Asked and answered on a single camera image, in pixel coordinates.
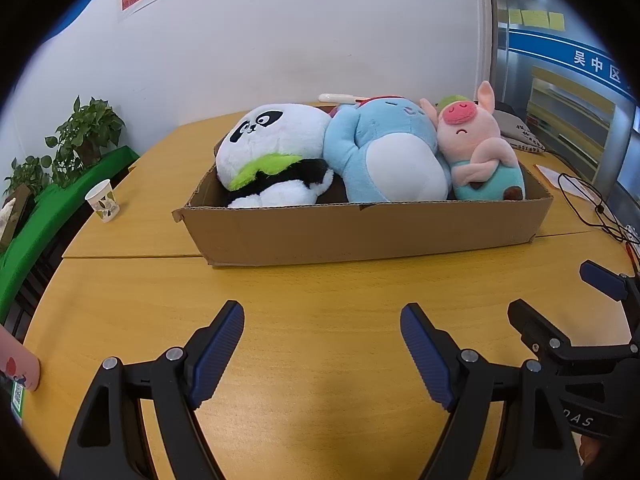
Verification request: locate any large potted green plant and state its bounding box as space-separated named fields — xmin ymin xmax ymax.
xmin=46 ymin=95 xmax=126 ymax=188

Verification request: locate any green code card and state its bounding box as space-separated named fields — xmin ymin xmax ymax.
xmin=10 ymin=380 xmax=28 ymax=416

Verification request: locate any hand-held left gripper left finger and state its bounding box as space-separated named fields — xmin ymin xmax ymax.
xmin=59 ymin=300 xmax=246 ymax=480

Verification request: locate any patterned paper cup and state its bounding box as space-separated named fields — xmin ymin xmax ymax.
xmin=85 ymin=179 xmax=121 ymax=223

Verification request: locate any green planter ledge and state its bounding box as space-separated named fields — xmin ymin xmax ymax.
xmin=0 ymin=146 xmax=141 ymax=321

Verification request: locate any white paper sheet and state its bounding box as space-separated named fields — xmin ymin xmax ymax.
xmin=532 ymin=162 xmax=601 ymax=196

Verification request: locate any panda plush toy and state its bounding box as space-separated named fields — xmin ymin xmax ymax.
xmin=216 ymin=102 xmax=335 ymax=208

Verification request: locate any black cable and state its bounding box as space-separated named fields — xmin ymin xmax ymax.
xmin=557 ymin=172 xmax=640 ymax=246

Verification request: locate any pink patterned object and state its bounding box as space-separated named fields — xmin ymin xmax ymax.
xmin=0 ymin=322 xmax=42 ymax=392

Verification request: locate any grey cloth bag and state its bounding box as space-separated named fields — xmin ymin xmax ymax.
xmin=492 ymin=102 xmax=548 ymax=153

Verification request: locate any pink pig plush toy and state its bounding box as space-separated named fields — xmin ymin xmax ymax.
xmin=419 ymin=81 xmax=527 ymax=202

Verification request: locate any blue banner strip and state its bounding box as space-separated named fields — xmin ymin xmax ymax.
xmin=507 ymin=27 xmax=640 ymax=111

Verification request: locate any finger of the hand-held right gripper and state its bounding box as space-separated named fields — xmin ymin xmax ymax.
xmin=579 ymin=259 xmax=640 ymax=346
xmin=507 ymin=299 xmax=640 ymax=362

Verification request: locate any brown cardboard box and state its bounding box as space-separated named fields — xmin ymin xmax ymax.
xmin=172 ymin=102 xmax=555 ymax=267

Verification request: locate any pink and white plush toy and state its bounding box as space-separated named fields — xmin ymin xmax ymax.
xmin=318 ymin=92 xmax=403 ymax=115

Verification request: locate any grey metal door frame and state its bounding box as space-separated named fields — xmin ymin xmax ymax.
xmin=475 ymin=0 xmax=511 ymax=106

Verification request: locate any light blue plush toy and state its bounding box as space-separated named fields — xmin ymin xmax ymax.
xmin=322 ymin=95 xmax=453 ymax=203

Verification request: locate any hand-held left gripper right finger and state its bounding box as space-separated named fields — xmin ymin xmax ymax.
xmin=400 ymin=302 xmax=586 ymax=480

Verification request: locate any yellow shelving unit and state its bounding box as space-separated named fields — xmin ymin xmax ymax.
xmin=525 ymin=67 xmax=621 ymax=171

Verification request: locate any small potted green plant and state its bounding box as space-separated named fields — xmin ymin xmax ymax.
xmin=4 ymin=156 xmax=53 ymax=201

